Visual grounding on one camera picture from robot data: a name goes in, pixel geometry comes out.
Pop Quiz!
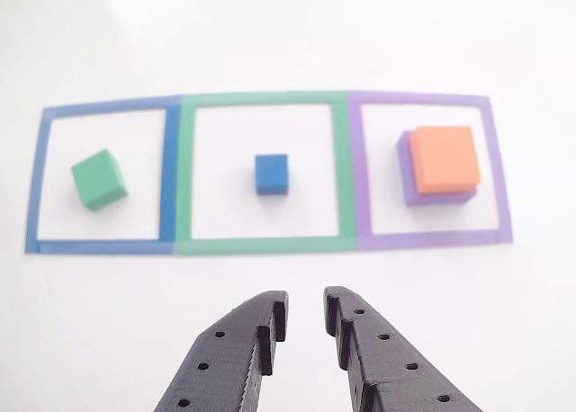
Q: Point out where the green square frame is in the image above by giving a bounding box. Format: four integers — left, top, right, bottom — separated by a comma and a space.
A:
173, 90, 361, 256

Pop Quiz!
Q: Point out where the small blue cube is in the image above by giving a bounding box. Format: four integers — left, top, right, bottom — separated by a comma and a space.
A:
254, 154, 290, 196

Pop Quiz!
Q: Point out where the purple block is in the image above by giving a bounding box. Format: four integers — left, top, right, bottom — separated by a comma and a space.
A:
395, 130, 478, 207

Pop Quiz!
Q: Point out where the blue square frame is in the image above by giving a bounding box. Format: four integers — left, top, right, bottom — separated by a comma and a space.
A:
24, 94, 184, 255

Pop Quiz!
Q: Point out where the orange block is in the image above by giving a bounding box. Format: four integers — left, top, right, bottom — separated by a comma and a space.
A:
409, 125, 482, 195

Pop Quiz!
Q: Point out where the purple square frame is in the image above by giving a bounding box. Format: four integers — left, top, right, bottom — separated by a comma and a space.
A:
346, 90, 515, 252

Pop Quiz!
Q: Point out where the green cube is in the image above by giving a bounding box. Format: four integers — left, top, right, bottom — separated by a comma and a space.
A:
70, 148, 130, 212

